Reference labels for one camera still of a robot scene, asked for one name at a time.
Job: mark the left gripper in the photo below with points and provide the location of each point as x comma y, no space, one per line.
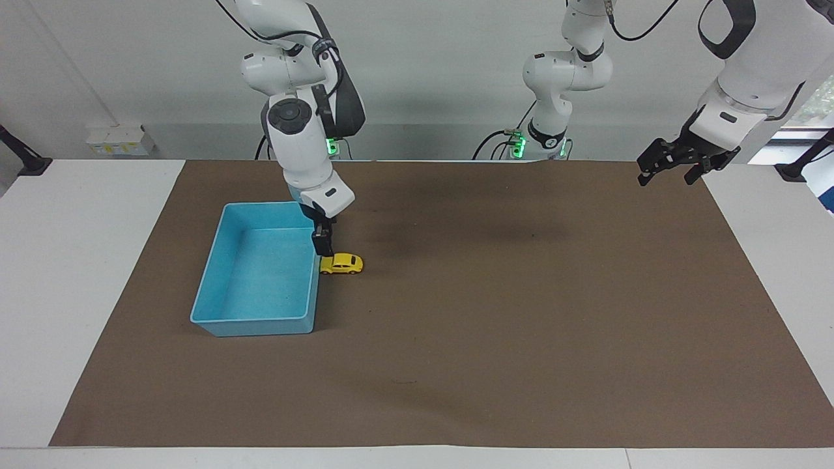
710,153

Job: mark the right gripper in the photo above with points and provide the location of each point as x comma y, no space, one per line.
322,228

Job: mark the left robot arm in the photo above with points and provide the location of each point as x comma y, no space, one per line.
762,71

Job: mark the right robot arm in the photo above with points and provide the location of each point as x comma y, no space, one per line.
300,143

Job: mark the yellow toy beetle car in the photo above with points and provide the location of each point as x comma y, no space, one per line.
343,263

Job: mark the light blue plastic bin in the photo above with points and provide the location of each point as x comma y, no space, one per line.
260,273

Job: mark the black stand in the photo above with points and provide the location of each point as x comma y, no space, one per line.
29,163
798,168

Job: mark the white wall socket box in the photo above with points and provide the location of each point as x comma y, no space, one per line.
120,141

